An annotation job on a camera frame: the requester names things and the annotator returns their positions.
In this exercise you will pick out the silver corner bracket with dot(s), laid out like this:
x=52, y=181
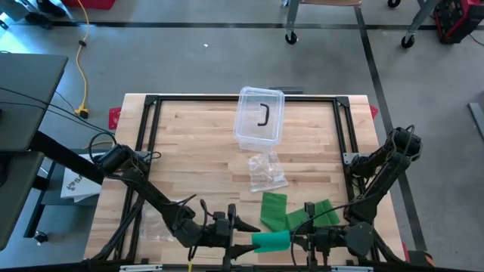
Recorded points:
x=348, y=156

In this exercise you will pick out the grey metal cart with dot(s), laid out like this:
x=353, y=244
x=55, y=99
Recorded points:
x=416, y=22
x=292, y=19

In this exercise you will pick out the grey desk top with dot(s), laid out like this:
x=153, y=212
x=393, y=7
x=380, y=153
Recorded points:
x=30, y=94
x=15, y=196

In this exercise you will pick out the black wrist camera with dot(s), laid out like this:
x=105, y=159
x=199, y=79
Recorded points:
x=219, y=216
x=309, y=209

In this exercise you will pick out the white printed paper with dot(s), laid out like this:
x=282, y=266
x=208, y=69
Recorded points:
x=75, y=185

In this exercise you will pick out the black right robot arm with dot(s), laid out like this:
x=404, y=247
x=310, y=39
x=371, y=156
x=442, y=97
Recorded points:
x=378, y=181

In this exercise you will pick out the green bandage with white core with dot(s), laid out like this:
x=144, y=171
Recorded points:
x=270, y=242

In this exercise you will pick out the red and black crate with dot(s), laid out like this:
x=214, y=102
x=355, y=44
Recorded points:
x=459, y=19

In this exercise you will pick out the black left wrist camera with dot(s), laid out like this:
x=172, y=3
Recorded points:
x=219, y=216

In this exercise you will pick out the red plastic tag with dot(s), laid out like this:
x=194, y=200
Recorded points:
x=373, y=112
x=114, y=118

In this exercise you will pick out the grey metal bar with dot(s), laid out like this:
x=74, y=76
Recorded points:
x=477, y=121

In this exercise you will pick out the black caster wheel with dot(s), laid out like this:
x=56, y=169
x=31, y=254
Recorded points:
x=40, y=237

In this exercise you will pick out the silver mounting bracket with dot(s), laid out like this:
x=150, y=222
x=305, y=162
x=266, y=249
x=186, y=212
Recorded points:
x=351, y=269
x=140, y=268

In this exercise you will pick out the clear plastic container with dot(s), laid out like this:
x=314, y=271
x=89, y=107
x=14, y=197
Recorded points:
x=249, y=124

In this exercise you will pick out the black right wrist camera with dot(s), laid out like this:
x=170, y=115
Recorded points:
x=309, y=209

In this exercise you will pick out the clear zip bag white label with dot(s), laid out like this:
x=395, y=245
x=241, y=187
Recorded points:
x=155, y=228

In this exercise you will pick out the flat green bandage strip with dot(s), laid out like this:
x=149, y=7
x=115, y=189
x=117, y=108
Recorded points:
x=274, y=211

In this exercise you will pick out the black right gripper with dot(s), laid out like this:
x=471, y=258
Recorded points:
x=325, y=238

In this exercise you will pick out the red flat object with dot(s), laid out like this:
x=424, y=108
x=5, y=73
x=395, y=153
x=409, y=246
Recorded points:
x=90, y=4

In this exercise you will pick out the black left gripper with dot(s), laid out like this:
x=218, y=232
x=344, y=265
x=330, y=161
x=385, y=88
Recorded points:
x=221, y=232

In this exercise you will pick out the clear plastic zip bag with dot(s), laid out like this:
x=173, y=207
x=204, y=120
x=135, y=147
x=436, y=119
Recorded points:
x=266, y=172

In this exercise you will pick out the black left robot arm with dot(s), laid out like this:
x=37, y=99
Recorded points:
x=151, y=189

